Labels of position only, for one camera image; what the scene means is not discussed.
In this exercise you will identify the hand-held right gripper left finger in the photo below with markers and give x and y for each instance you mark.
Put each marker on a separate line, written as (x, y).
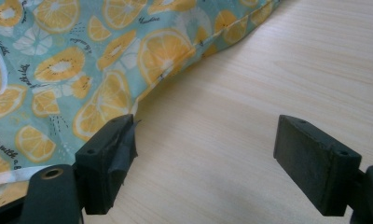
(100, 174)

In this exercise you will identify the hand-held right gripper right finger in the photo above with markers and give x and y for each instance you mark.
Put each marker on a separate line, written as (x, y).
(315, 168)

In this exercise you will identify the teal lemon print cloth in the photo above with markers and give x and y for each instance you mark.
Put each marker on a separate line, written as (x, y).
(82, 68)

